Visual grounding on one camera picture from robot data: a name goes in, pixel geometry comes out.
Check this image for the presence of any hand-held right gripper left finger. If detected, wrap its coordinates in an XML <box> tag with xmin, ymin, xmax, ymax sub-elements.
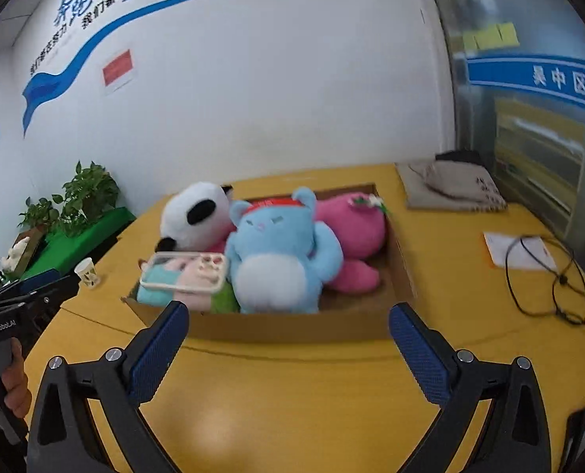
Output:
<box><xmin>26</xmin><ymin>300</ymin><xmax>191</xmax><ymax>473</ymax></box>

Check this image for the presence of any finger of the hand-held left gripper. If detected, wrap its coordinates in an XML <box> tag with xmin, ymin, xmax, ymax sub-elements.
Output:
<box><xmin>0</xmin><ymin>276</ymin><xmax>82</xmax><ymax>320</ymax></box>
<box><xmin>19</xmin><ymin>267</ymin><xmax>64</xmax><ymax>289</ymax></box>

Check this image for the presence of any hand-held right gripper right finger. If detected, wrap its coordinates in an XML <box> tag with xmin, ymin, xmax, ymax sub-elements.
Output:
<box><xmin>388</xmin><ymin>302</ymin><xmax>566</xmax><ymax>473</ymax></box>

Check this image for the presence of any clear plastic toy package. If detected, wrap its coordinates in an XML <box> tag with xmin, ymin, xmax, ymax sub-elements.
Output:
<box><xmin>135</xmin><ymin>251</ymin><xmax>241</xmax><ymax>313</ymax></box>

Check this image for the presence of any cardboard box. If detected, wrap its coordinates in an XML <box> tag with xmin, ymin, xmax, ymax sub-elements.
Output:
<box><xmin>121</xmin><ymin>183</ymin><xmax>416</xmax><ymax>343</ymax></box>

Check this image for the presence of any pink plush bear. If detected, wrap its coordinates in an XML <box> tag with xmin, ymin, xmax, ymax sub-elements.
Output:
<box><xmin>314</xmin><ymin>192</ymin><xmax>389</xmax><ymax>292</ymax></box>

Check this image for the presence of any panda plush toy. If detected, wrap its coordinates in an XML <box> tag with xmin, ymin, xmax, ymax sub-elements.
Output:
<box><xmin>155</xmin><ymin>181</ymin><xmax>239</xmax><ymax>254</ymax></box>

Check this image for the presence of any blue plush toy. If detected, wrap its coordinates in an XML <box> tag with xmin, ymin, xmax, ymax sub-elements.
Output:
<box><xmin>224</xmin><ymin>186</ymin><xmax>345</xmax><ymax>315</ymax></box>

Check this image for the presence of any person's left hand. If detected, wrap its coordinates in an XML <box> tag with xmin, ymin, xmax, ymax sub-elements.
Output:
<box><xmin>1</xmin><ymin>342</ymin><xmax>32</xmax><ymax>421</ymax></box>

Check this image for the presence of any small white plush toy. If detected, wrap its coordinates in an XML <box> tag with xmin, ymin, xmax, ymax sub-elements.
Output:
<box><xmin>1</xmin><ymin>236</ymin><xmax>31</xmax><ymax>273</ymax></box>

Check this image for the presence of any printed paper cup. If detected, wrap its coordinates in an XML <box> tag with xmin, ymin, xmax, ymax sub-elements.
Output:
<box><xmin>74</xmin><ymin>257</ymin><xmax>101</xmax><ymax>287</ymax></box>

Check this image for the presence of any green cloth covered stand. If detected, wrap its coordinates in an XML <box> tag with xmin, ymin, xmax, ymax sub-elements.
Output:
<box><xmin>21</xmin><ymin>207</ymin><xmax>138</xmax><ymax>281</ymax></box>

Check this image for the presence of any small potted green plant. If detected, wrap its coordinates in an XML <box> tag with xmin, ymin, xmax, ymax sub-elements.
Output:
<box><xmin>19</xmin><ymin>197</ymin><xmax>59</xmax><ymax>232</ymax></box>

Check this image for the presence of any large potted green plant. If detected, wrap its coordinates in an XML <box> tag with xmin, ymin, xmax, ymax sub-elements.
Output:
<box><xmin>50</xmin><ymin>160</ymin><xmax>120</xmax><ymax>237</ymax></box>

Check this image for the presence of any white paper sheet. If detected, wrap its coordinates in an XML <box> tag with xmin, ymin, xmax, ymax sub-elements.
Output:
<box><xmin>484</xmin><ymin>231</ymin><xmax>559</xmax><ymax>272</ymax></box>

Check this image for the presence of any beige cloth bag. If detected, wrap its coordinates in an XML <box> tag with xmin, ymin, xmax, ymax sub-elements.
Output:
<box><xmin>396</xmin><ymin>158</ymin><xmax>507</xmax><ymax>212</ymax></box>

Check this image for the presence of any glass door with blue band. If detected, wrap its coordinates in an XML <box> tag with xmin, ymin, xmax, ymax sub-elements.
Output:
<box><xmin>421</xmin><ymin>0</ymin><xmax>585</xmax><ymax>257</ymax></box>

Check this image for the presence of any black cable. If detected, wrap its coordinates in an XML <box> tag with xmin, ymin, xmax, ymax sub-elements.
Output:
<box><xmin>504</xmin><ymin>235</ymin><xmax>585</xmax><ymax>336</ymax></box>

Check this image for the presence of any red wall poster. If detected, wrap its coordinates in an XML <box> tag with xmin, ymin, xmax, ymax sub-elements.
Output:
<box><xmin>102</xmin><ymin>49</ymin><xmax>136</xmax><ymax>94</ymax></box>

